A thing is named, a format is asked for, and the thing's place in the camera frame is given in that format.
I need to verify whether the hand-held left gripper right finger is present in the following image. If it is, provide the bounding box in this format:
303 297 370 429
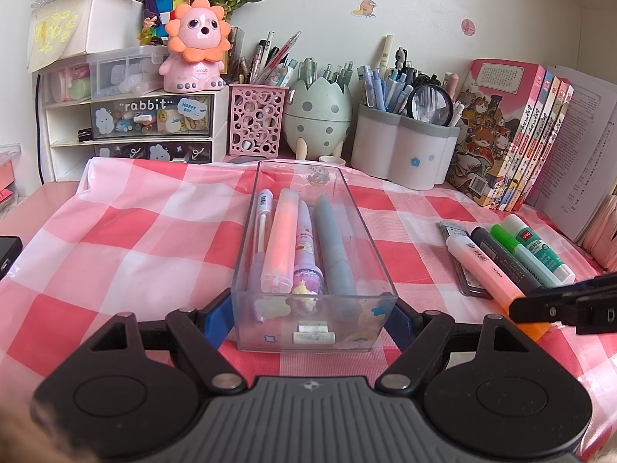
378 294 536 394

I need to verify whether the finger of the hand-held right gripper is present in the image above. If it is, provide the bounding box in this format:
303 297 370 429
530 275 617 298
510 292 579 324

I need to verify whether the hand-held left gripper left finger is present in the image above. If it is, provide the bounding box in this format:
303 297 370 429
87 288 246 392

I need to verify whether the green white glue stick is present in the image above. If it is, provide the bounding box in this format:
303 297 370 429
501 213 577 286

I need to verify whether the clear plastic pen box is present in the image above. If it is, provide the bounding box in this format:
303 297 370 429
230 160 400 353

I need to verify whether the green capped marker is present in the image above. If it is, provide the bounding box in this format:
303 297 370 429
489 223 562 290

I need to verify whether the dark grey whiteboard marker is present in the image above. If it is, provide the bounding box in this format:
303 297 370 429
470 226 548 297

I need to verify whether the orange highlighter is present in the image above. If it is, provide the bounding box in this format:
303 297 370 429
444 235 553 339

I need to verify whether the light blue pen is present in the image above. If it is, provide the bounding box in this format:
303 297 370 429
313 194 358 297

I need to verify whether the pink translucent highlighter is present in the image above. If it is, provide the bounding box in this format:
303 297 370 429
260 188 300 292

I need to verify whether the purple cartoon pen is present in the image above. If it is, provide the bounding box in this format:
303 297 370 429
289 200 325 319

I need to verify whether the white mechanical pencil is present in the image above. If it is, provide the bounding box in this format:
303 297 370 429
249 188 275 324

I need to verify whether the pink checked tablecloth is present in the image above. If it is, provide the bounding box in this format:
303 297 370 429
0 157 617 463

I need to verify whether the stack of papers and books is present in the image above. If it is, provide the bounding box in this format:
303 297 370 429
523 63 617 271

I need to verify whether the pink comic book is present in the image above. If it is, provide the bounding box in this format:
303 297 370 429
446 58 548 206
508 81 570 212
492 70 555 210
516 84 575 213
501 76 562 210

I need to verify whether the grey white flower pen holder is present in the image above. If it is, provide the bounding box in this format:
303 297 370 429
351 103 461 191

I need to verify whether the pink lattice pen holder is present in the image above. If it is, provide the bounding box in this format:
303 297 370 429
228 82 290 157

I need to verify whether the green egg pen holder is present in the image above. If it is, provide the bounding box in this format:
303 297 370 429
282 77 355 164

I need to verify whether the black device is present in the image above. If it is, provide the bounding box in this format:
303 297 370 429
0 236 23 281

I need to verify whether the black magnifying glass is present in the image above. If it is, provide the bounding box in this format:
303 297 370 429
407 84 456 127

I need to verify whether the bunch of blue and pink pens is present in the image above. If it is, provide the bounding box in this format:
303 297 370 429
356 34 466 128

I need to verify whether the white drawer organizer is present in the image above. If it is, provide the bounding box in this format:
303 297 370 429
33 46 229 184

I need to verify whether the pink book in clear sleeve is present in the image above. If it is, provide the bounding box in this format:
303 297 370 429
0 144 22 218

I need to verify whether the bunch of grey clip pens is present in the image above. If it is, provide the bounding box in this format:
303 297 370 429
289 57 355 88

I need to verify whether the clear small plastic drawer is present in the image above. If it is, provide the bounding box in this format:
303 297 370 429
89 46 169 102

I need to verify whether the bunch of slim red pens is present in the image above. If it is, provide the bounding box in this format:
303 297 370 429
236 30 302 86

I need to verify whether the dark glass plant vase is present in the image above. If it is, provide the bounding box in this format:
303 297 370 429
226 26 246 75

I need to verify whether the pink lion toy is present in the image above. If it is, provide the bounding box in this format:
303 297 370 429
158 0 233 93

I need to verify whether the small gnome figurine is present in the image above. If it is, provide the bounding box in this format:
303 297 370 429
137 0 169 46

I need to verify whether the white storage box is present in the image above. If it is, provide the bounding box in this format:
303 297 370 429
29 0 145 73

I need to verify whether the yellow paper note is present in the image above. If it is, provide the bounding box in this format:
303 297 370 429
28 2 83 73

